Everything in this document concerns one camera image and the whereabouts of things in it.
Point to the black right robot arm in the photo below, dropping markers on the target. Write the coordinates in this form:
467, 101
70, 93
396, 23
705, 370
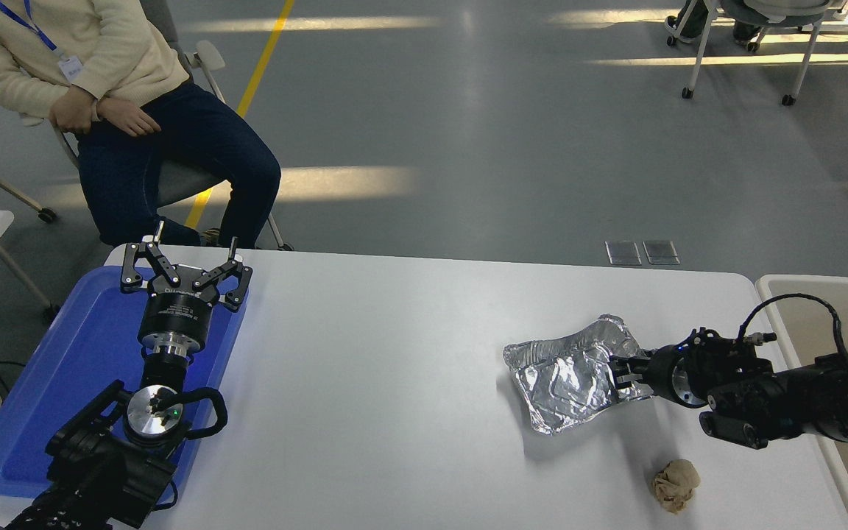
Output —
799, 397

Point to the person's left hand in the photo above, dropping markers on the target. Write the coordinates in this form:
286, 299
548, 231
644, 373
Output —
72, 112

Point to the white frame rolling chair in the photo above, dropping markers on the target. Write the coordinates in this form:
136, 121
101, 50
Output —
696, 55

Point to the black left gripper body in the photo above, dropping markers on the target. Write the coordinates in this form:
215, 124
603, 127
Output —
177, 309

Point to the silver foil tray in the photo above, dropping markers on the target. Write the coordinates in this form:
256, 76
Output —
564, 383

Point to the grey office chair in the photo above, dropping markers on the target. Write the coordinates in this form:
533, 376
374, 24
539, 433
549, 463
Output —
181, 180

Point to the grey chair leg with caster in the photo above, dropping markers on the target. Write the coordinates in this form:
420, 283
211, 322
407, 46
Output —
8, 191

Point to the blue plastic tray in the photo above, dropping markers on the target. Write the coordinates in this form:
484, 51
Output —
48, 383

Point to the person's right hand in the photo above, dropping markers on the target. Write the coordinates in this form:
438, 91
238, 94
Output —
128, 118

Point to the metal floor plate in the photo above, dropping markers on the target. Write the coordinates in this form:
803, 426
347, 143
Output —
661, 252
623, 252

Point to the crumpled tan paper ball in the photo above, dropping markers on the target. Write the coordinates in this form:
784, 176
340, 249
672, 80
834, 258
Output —
676, 484

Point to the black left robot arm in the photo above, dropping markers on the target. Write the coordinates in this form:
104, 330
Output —
100, 471

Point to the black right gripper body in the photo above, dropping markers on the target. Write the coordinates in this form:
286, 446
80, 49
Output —
663, 372

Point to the white name badge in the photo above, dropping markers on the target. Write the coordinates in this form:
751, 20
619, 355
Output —
69, 68

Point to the person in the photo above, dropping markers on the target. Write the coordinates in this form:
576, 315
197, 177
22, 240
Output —
693, 13

